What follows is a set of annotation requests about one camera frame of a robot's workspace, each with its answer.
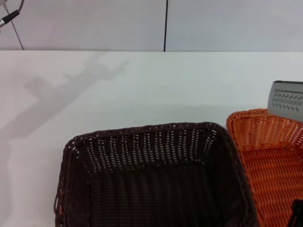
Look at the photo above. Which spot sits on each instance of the grey patterned right gripper finger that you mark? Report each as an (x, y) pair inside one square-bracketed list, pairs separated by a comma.
[(287, 99)]

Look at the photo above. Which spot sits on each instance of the dark brown woven basket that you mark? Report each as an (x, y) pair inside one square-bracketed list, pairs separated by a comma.
[(154, 189)]

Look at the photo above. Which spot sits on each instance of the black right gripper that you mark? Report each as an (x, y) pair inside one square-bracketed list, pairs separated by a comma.
[(297, 215)]

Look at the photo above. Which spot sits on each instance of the orange woven basket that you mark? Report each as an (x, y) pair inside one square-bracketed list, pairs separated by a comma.
[(267, 170)]

